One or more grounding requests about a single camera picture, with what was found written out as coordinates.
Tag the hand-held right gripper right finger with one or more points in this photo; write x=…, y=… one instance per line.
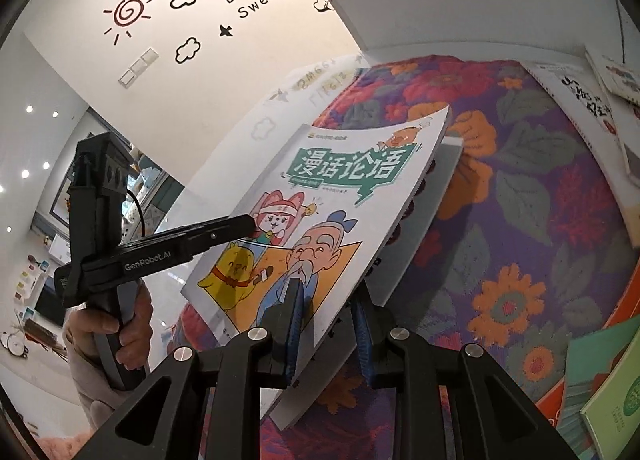
x=362, y=340

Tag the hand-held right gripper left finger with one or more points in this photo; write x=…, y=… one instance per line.
x=295, y=330

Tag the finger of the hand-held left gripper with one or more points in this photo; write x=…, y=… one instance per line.
x=225, y=232

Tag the comic book with bearded man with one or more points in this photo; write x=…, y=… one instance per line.
x=345, y=175

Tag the orange-red framed cover book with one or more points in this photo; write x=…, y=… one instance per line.
x=552, y=405

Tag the stack of books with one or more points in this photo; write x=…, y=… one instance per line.
x=600, y=345

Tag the light green book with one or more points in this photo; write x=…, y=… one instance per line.
x=620, y=410

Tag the white mermaid cover book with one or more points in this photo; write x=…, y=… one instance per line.
x=560, y=90

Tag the white book with orange animal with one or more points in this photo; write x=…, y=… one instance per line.
x=627, y=130

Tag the person's left forearm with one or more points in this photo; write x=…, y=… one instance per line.
x=85, y=380

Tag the person's left hand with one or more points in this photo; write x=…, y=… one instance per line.
x=137, y=330

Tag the black television screen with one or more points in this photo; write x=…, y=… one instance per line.
x=50, y=305

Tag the white round clock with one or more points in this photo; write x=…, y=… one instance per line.
x=15, y=345

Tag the floral purple blanket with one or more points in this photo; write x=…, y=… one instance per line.
x=525, y=220

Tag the pink fleece cloth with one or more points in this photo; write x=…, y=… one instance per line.
x=60, y=450

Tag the row of coloured wall cards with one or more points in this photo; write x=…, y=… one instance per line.
x=30, y=280

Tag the white wall switch panel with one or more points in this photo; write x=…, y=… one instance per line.
x=146, y=57
x=127, y=76

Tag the red sun wall decal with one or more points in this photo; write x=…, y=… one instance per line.
x=129, y=12

